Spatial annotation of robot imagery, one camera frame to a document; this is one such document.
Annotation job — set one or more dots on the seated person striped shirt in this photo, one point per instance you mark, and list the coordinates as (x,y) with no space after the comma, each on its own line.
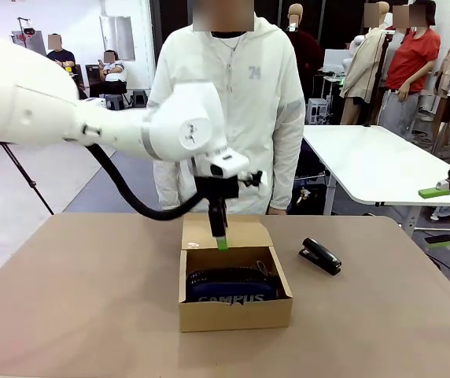
(113,73)

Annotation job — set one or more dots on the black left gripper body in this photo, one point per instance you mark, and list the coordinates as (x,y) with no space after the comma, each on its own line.
(217,188)

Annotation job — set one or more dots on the black tripod leg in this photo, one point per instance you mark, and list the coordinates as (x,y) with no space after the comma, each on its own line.
(32,183)

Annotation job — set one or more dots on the grey plastic stool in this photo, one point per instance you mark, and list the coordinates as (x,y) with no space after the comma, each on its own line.
(115,102)
(140,99)

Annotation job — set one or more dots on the person's left forearm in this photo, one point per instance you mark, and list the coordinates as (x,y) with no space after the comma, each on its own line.
(288,165)

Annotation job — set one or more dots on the seated person dark shirt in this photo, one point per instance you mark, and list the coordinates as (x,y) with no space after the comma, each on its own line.
(61,57)

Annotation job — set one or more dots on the black stapler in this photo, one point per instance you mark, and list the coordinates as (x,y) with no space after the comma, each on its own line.
(321,256)

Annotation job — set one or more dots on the navy CAMPUS pencil case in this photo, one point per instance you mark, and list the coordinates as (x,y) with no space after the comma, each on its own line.
(225,281)

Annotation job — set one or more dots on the mannequin with dark clothes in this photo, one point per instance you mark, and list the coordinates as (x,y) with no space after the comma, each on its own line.
(307,51)

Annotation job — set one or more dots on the white table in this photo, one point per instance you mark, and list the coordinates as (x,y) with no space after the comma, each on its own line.
(366,161)

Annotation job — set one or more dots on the person in red shirt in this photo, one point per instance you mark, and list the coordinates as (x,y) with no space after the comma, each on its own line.
(410,59)

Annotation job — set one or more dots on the brown cardboard box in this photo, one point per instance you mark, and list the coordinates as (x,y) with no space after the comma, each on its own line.
(233,317)

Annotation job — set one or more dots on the person in white jacket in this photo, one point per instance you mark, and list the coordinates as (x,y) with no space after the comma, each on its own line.
(256,118)

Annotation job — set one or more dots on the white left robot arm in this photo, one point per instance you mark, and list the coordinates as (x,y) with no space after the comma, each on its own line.
(32,110)

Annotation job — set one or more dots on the person's right forearm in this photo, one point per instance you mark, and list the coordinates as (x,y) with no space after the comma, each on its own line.
(170,185)

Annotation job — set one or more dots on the white air purifier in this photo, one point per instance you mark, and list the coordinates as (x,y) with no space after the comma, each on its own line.
(93,102)

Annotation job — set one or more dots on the white plastic crate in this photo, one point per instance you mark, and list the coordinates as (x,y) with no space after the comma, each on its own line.
(317,111)

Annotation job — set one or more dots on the person's left hand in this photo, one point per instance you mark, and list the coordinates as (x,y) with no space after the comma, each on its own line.
(278,212)

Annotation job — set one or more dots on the white wall board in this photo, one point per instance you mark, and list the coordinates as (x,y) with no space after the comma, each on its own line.
(116,37)

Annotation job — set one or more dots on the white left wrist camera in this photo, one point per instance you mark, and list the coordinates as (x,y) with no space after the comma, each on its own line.
(227,163)

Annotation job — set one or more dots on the mannequin with beige coat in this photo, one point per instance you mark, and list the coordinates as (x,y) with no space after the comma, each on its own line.
(362,67)

